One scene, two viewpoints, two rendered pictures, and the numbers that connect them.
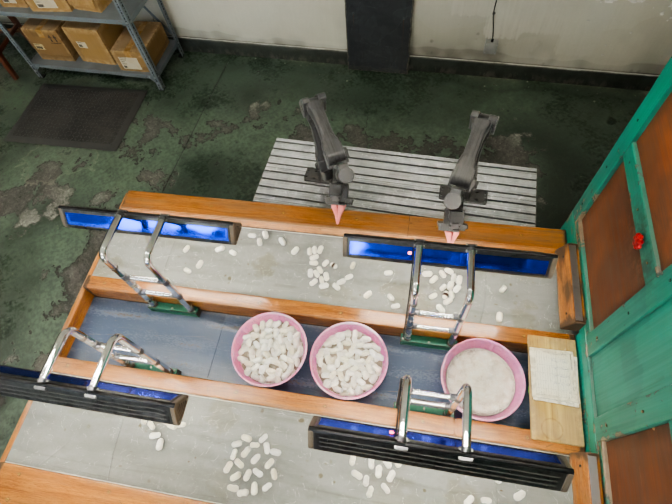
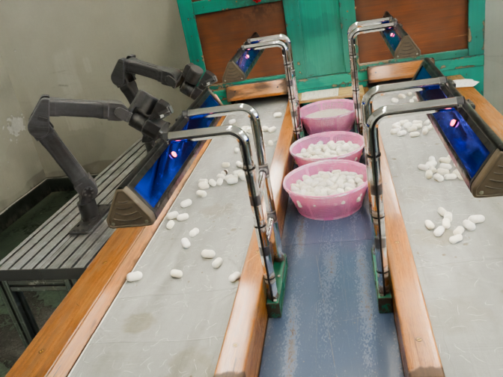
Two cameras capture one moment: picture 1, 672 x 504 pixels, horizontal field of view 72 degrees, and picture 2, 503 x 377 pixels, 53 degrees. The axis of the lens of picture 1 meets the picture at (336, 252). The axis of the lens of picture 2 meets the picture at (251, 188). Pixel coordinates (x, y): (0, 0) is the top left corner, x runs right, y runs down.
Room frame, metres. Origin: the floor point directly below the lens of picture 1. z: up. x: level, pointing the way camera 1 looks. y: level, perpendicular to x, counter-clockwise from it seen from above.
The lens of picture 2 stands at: (0.89, 1.64, 1.39)
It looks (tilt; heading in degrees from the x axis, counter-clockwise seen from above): 24 degrees down; 265
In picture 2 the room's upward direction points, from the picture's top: 11 degrees counter-clockwise
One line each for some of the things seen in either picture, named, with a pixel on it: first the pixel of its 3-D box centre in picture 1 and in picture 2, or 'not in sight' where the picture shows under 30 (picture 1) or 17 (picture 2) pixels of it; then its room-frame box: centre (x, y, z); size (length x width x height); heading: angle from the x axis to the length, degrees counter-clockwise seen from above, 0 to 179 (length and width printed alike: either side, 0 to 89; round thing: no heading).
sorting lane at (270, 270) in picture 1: (320, 269); (227, 182); (0.83, 0.07, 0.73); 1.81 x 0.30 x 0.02; 72
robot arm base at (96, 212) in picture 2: (326, 172); (88, 209); (1.32, -0.01, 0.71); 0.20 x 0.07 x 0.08; 69
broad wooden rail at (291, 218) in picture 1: (330, 231); (173, 203); (1.03, 0.01, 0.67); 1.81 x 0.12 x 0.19; 72
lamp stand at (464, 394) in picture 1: (427, 427); (376, 82); (0.18, -0.18, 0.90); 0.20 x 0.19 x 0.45; 72
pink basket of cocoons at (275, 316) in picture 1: (271, 351); (328, 191); (0.54, 0.28, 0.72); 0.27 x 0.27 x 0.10
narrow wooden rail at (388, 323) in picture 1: (312, 314); (279, 183); (0.66, 0.12, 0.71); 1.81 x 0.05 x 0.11; 72
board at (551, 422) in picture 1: (553, 387); (327, 94); (0.26, -0.61, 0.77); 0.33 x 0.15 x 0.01; 162
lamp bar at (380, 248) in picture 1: (445, 250); (245, 53); (0.64, -0.33, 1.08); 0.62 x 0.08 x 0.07; 72
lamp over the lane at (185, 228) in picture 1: (147, 220); (177, 141); (0.93, 0.60, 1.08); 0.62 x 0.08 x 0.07; 72
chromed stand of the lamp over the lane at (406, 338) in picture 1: (435, 298); (273, 96); (0.57, -0.30, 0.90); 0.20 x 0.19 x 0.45; 72
